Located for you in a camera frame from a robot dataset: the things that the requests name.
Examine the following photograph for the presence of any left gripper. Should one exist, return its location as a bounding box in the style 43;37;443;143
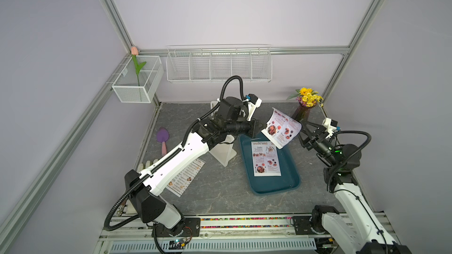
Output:
226;115;267;139

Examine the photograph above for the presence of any special menu sheet top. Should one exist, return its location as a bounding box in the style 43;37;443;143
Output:
261;108;303;149

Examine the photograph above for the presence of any special menu sheet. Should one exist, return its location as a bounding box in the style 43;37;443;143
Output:
251;141;281;177
261;108;303;149

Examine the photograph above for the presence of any dim sum menu sheet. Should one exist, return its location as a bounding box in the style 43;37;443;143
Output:
166;158;205;198

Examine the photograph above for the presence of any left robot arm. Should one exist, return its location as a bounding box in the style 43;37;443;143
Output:
104;94;265;236

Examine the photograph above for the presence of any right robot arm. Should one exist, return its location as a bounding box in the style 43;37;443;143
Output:
299;120;410;254

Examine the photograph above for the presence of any special menu sheet lower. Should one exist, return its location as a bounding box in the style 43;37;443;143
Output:
251;141;281;177

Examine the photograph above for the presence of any dark glass vase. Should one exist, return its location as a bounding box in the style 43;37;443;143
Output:
291;103;312;127

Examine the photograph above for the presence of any yellow flower bouquet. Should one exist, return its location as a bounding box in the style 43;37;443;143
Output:
287;88;324;108

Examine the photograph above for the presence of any teal plastic tray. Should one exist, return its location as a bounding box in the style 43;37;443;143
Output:
238;134;301;196

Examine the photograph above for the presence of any pink artificial tulip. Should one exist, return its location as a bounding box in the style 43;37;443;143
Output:
131;46;146;87

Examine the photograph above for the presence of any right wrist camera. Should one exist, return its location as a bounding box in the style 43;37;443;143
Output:
322;118;341;139

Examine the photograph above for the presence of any white wire wall shelf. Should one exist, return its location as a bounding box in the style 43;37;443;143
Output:
166;44;273;83

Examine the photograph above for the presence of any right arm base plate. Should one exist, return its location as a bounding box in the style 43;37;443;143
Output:
290;215;326;235

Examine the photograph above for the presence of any white vented cable duct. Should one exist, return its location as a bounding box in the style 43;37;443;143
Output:
108;238;317;254

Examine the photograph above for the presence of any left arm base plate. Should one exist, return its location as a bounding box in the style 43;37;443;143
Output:
154;217;201;238

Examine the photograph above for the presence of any white mesh wall basket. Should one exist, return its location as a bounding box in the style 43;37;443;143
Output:
112;55;164;103

